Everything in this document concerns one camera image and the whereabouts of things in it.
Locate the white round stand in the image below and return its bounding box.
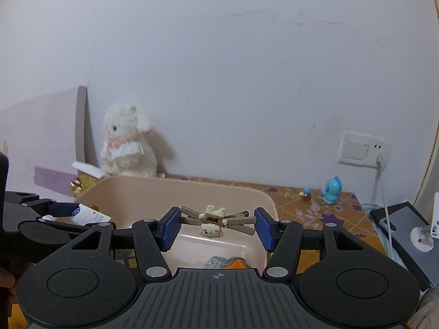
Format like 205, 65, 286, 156
410, 191, 439, 253

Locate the orange item in basket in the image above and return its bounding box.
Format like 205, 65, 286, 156
224, 257, 250, 270

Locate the small mushroom figurine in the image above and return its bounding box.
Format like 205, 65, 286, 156
298, 188, 312, 201

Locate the green plaid cloth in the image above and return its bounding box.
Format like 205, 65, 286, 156
204, 256, 228, 270

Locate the gold foil snack bag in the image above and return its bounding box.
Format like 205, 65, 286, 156
71, 161, 108, 198

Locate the blue bird figurine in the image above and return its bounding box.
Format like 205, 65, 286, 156
321, 176, 342, 205

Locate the white plush bunny toy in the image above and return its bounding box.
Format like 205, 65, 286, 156
100, 103, 158, 177

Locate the beige plastic storage basket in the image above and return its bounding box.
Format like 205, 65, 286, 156
77, 176, 278, 271

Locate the pink and purple headboard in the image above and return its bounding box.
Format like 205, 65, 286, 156
1, 86, 87, 201

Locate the white wall switch socket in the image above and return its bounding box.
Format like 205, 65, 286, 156
338, 131, 391, 168

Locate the cream wooden shelf frame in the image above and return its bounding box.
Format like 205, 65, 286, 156
413, 0, 439, 209

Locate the grey laptop device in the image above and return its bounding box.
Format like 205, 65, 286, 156
370, 202, 438, 291

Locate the white plug and cable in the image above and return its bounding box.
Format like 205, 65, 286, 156
359, 153, 399, 261

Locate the cream bear hair clip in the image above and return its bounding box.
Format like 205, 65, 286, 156
181, 205, 257, 239

